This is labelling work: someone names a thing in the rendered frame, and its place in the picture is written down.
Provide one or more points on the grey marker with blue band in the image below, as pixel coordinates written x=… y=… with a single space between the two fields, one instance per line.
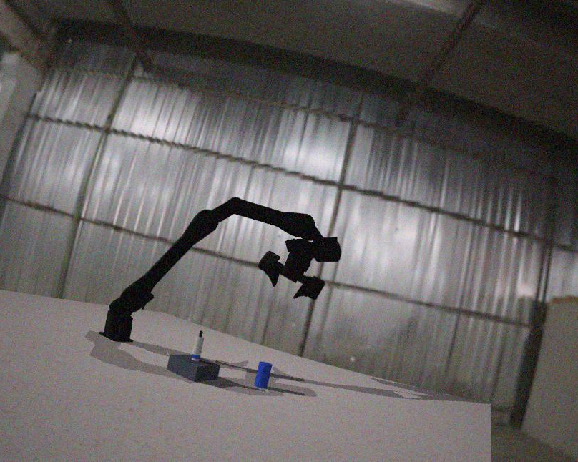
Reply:
x=198 y=347

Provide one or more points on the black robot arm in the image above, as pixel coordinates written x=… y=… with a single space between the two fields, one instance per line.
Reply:
x=323 y=249

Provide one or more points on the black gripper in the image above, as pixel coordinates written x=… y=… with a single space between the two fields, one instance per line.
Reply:
x=311 y=286

